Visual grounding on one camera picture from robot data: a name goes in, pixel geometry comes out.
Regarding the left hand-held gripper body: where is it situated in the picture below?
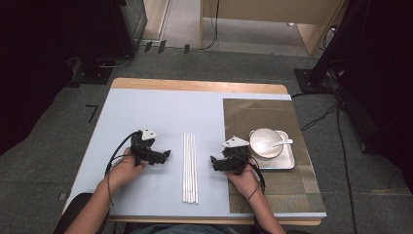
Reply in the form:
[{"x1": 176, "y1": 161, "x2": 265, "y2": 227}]
[{"x1": 130, "y1": 126, "x2": 160, "y2": 167}]

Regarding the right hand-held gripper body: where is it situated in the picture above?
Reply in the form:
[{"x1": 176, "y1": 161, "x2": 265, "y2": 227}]
[{"x1": 221, "y1": 136, "x2": 252, "y2": 176}]

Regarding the row of white chopsticks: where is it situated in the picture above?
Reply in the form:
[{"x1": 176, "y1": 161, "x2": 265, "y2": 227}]
[{"x1": 182, "y1": 132, "x2": 200, "y2": 206}]

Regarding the metal tray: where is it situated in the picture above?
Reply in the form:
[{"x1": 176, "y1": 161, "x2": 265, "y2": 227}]
[{"x1": 249, "y1": 130, "x2": 296, "y2": 171}]

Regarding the person's right hand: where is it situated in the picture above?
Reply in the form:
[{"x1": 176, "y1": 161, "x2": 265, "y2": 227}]
[{"x1": 224, "y1": 163, "x2": 263, "y2": 200}]

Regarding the person's left hand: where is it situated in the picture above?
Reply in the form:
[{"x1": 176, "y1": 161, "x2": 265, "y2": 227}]
[{"x1": 108, "y1": 147, "x2": 149, "y2": 190}]

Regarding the white bowl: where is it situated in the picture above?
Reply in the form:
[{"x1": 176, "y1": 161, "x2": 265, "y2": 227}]
[{"x1": 248, "y1": 128, "x2": 285, "y2": 160}]

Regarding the light blue table mat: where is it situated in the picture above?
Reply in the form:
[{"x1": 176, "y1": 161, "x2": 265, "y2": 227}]
[{"x1": 63, "y1": 88, "x2": 327, "y2": 218}]

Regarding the white spoon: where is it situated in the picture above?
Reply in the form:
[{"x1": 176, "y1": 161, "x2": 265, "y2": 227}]
[{"x1": 259, "y1": 138, "x2": 294, "y2": 150}]

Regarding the brown woven placemat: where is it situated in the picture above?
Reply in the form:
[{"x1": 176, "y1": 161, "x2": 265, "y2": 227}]
[{"x1": 222, "y1": 97, "x2": 327, "y2": 215}]

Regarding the black corner tape mark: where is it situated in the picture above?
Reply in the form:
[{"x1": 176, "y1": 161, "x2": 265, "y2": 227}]
[{"x1": 85, "y1": 103, "x2": 99, "y2": 124}]

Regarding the person's grey clothing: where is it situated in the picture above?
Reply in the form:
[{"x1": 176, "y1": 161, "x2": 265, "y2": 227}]
[{"x1": 128, "y1": 223, "x2": 243, "y2": 234}]

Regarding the black stand base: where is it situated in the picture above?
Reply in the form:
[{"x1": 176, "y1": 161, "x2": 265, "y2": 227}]
[{"x1": 71, "y1": 57, "x2": 114, "y2": 86}]

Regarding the black cabinet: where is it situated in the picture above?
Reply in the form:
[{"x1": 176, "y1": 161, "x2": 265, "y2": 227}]
[{"x1": 109, "y1": 0, "x2": 149, "y2": 59}]

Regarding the dark curtain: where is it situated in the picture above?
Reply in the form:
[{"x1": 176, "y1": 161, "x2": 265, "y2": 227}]
[
  {"x1": 0, "y1": 0, "x2": 77, "y2": 157},
  {"x1": 339, "y1": 0, "x2": 413, "y2": 194}
]

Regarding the black metal stand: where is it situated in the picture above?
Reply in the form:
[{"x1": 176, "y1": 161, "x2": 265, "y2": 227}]
[{"x1": 293, "y1": 0, "x2": 371, "y2": 96}]

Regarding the beige wooden desk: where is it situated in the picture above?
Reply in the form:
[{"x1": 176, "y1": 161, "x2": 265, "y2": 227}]
[{"x1": 199, "y1": 0, "x2": 346, "y2": 57}]

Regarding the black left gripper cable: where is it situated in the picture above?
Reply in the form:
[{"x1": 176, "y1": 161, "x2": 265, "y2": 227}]
[{"x1": 103, "y1": 131, "x2": 143, "y2": 207}]

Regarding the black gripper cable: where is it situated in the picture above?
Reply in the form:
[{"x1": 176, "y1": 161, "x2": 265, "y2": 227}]
[
  {"x1": 103, "y1": 131, "x2": 143, "y2": 207},
  {"x1": 247, "y1": 155, "x2": 267, "y2": 201}
]

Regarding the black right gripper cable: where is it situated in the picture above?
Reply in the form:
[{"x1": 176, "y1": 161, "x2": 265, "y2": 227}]
[{"x1": 247, "y1": 155, "x2": 267, "y2": 201}]

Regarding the black floor cable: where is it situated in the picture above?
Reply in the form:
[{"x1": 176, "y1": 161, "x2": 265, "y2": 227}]
[{"x1": 290, "y1": 92, "x2": 359, "y2": 234}]

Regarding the black hanging cable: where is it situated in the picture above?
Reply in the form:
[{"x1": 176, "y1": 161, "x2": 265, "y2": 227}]
[{"x1": 200, "y1": 0, "x2": 221, "y2": 52}]

